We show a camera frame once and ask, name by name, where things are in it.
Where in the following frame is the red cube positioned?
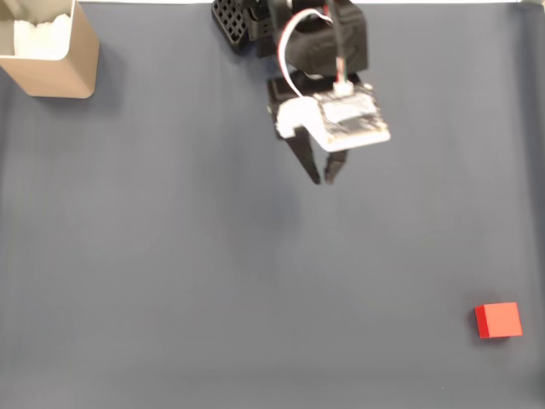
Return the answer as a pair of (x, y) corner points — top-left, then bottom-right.
(474, 302), (524, 340)

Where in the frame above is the beige box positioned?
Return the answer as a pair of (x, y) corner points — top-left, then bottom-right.
(0, 0), (101, 100)

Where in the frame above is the grey-blue table mat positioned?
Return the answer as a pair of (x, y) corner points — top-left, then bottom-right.
(0, 2), (545, 409)

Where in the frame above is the white tissue paper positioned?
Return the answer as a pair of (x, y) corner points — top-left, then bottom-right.
(12, 11), (73, 60)

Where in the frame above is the white red servo cable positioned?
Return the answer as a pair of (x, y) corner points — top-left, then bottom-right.
(276, 10), (336, 102)

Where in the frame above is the white mounted camera board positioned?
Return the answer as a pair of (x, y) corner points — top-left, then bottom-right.
(275, 82), (392, 153)

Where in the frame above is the black camera cable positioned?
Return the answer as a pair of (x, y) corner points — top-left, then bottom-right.
(325, 0), (355, 97)

